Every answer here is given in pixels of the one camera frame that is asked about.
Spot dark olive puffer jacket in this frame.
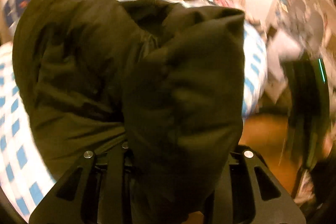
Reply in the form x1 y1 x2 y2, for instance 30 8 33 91
13 0 245 223

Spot blue white checkered bed cover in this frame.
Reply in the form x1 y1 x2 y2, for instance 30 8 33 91
1 19 267 221

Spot dark chair with green stripe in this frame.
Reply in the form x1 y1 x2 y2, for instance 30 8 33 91
281 57 330 170

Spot cluttered shelf items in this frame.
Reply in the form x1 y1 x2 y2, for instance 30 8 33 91
266 0 335 106

